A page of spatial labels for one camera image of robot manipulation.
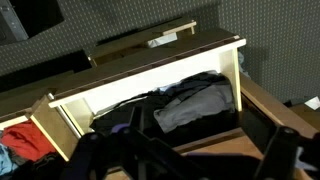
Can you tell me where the grey garment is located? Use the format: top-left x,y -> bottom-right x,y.
153,83 -> 235,134

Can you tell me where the black garment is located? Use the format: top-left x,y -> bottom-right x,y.
89,71 -> 238,148

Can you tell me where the small wooden drawer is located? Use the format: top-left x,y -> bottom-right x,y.
0,88 -> 81,163

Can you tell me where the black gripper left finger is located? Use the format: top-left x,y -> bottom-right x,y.
129,105 -> 145,133

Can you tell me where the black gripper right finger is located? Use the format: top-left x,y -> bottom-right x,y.
254,125 -> 299,180

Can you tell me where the large wooden drawer with clothes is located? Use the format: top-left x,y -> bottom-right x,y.
48,27 -> 248,139

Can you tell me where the red cloth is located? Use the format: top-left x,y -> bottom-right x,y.
0,119 -> 58,163

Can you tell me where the low wooden drawer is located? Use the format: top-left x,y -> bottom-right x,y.
87,19 -> 198,68

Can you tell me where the light blue cloth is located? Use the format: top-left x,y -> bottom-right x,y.
0,143 -> 20,177

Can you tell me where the wooden bed frame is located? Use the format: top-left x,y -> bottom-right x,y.
173,73 -> 320,180

